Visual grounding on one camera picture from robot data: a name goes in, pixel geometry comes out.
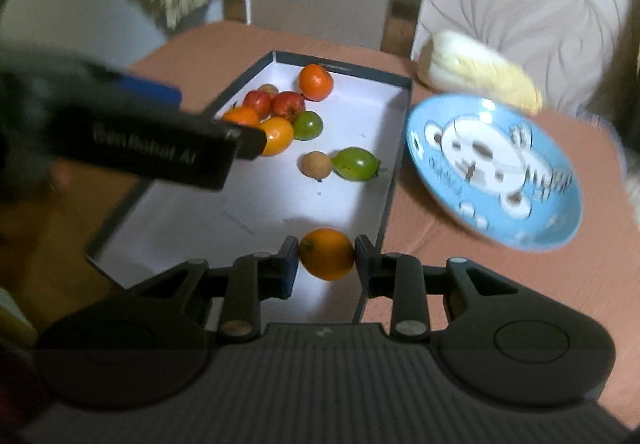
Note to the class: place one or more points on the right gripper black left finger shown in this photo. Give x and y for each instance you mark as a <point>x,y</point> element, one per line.
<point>253,279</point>

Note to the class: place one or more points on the shallow black-rimmed white box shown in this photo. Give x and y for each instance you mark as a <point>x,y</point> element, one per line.
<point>159,224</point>

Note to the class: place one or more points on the napa cabbage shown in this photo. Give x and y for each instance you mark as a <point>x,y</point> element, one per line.
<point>452,62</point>

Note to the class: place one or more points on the brown round longan fruit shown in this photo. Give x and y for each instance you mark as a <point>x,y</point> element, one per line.
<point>316,165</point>

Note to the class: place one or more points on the large orange tangerine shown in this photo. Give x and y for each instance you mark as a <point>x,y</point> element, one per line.
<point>315,82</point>

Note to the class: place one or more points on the round green tomato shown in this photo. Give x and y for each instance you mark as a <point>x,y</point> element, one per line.
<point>307,126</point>

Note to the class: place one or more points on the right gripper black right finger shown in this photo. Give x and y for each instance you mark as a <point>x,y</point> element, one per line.
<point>400,278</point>

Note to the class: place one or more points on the small red apple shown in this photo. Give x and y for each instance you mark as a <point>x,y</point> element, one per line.
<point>260,102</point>

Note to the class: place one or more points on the small brown longan fruit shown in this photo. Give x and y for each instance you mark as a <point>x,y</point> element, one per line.
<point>270,89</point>

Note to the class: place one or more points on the blue cartoon bear plate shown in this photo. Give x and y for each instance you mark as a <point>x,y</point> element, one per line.
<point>495,171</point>

